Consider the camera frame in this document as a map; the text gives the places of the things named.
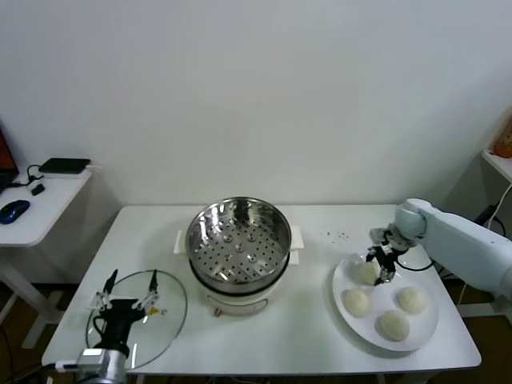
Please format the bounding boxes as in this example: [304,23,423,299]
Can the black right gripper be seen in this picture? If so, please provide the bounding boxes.
[364,244,400,286]

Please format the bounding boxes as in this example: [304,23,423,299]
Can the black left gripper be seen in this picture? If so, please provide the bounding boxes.
[92,269,161,355]

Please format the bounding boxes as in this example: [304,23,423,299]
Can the steamed white baozi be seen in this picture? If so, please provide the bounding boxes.
[395,286,429,315]
[357,262,379,286]
[375,310,412,343]
[344,288,374,319]

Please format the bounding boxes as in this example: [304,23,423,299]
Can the perforated steel steamer basket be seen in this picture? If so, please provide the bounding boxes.
[186,196,293,286]

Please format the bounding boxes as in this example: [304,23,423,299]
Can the glass pot lid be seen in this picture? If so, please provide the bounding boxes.
[86,270,188,370]

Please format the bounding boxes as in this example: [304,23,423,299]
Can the white round plate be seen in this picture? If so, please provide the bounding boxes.
[330,250,440,353]

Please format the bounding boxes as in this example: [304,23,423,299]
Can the white electric cooking pot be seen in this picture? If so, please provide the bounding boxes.
[173,225,306,319]

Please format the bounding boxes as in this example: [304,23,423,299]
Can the white side desk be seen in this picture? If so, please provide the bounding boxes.
[0,166,103,351]

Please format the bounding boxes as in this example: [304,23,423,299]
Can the flat white box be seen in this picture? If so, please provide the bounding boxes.
[38,170,92,182]

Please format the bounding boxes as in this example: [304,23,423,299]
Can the flat black box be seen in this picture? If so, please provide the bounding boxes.
[38,158,92,176]

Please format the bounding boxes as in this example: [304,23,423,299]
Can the blue computer mouse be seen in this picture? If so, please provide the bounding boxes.
[0,199,31,225]

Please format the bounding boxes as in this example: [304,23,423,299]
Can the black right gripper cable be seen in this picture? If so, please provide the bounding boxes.
[395,255,437,273]

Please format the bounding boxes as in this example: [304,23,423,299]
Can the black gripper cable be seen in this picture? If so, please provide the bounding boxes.
[85,314,106,346]
[395,255,437,273]

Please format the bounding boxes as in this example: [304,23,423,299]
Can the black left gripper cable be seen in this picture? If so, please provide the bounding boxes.
[85,314,106,346]

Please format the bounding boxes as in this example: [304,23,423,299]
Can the long white wall cable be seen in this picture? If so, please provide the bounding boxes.
[458,186,507,307]

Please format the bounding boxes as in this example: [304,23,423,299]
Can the black power adapter cable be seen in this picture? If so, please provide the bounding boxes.
[438,203,506,279]

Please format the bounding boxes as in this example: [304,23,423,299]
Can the thin black desk cable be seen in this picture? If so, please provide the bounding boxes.
[11,162,45,188]

